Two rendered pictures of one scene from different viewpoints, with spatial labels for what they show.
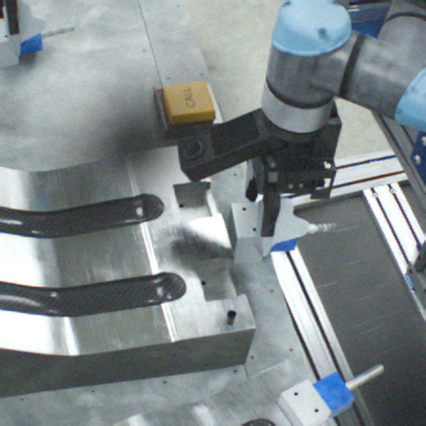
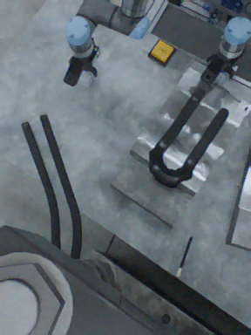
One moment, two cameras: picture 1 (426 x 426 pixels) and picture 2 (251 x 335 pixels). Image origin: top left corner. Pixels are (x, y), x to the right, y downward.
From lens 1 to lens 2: 1.00 m
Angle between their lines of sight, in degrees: 25
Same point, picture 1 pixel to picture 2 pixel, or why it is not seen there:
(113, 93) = (134, 64)
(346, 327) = (204, 54)
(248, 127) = (219, 61)
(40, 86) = (109, 81)
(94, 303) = (211, 134)
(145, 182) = (189, 90)
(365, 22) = not seen: outside the picture
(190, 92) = (160, 48)
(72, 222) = (182, 118)
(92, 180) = (175, 101)
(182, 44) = not seen: hidden behind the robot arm
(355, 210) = (170, 12)
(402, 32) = not seen: outside the picture
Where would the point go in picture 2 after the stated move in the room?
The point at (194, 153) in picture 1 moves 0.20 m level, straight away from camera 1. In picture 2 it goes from (209, 78) to (172, 34)
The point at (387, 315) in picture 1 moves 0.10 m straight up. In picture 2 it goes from (213, 39) to (215, 30)
